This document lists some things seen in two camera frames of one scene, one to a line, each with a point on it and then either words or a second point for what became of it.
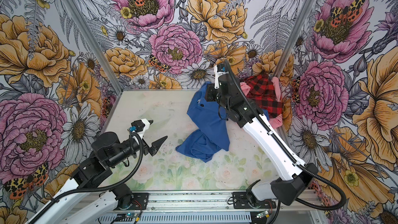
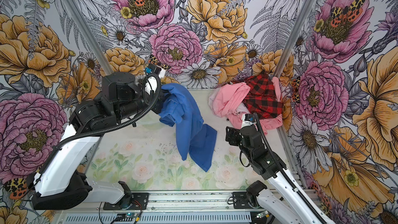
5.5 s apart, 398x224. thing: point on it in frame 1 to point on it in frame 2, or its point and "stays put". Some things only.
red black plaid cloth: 263,93 stays put
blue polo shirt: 212,134 to 192,136
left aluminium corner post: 87,32 stays put
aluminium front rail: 286,201 stays put
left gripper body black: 145,147 to 146,97
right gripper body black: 213,94 to 236,139
